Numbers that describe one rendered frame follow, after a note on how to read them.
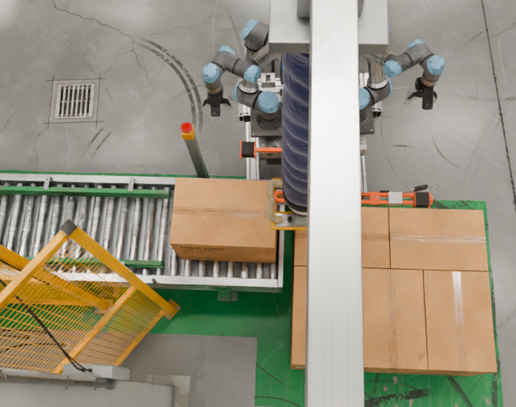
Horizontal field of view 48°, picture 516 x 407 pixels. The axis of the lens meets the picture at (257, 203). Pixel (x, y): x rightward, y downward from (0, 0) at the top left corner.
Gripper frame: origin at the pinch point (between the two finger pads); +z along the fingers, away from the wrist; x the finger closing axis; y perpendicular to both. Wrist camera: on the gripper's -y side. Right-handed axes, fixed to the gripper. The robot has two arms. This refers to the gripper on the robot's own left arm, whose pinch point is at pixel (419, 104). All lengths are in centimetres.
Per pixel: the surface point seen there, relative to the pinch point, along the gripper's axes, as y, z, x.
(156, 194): -11, 88, 148
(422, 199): -41.8, 22.4, -2.2
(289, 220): -48, 33, 66
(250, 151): -13, 22, 85
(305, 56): -48, -123, 64
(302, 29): -49, -136, 65
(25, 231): -31, 97, 235
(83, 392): -133, -42, 144
